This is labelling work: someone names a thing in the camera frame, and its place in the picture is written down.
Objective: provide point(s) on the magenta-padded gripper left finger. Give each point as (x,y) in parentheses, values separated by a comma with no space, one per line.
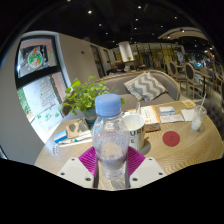
(76,171)

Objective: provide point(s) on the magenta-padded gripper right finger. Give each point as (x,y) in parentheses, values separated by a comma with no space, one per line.
(146,171)

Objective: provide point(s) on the clear blue-capped water bottle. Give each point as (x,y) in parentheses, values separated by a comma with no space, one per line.
(110,143)

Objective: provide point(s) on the small blue white box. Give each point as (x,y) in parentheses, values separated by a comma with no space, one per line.
(60,136)

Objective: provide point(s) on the flat round red coaster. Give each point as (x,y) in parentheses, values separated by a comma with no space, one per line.
(171,138)

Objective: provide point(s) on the white mug with black print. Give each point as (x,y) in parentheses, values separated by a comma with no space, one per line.
(136,130)

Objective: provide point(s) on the brown kraft card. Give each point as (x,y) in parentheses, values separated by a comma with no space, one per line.
(77,128)

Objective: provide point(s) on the white orange menu booklet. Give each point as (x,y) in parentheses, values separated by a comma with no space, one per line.
(150,118)

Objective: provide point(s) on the white printed leaflet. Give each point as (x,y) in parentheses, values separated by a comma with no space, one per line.
(171,118)

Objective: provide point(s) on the blue white card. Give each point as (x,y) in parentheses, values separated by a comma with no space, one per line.
(166,110)

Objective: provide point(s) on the white paper napkin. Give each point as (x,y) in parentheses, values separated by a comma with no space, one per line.
(188,115)

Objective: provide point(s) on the clear plastic cup with straw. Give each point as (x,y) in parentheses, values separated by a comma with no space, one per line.
(197,120)

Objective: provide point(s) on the green potted plant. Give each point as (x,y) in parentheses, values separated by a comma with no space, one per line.
(81,96)

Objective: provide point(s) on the grey curved sofa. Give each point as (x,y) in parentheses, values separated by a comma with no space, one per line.
(166,96)

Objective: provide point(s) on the yellow square card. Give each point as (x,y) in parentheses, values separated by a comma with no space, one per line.
(188,103)

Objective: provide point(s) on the grey white chevron cushion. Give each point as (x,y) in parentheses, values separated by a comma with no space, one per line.
(145,86)

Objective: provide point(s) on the dark tufted armchair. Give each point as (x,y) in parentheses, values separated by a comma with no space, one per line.
(216,116)

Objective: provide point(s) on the person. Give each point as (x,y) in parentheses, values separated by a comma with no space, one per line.
(120,67)

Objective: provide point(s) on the group of round-backed chairs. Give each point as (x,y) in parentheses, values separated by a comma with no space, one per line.
(190,71)

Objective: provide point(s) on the white round pillar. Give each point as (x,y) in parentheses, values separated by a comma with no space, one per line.
(125,51)

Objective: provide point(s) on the group of ceiling spotlights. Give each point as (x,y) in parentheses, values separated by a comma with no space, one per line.
(89,11)

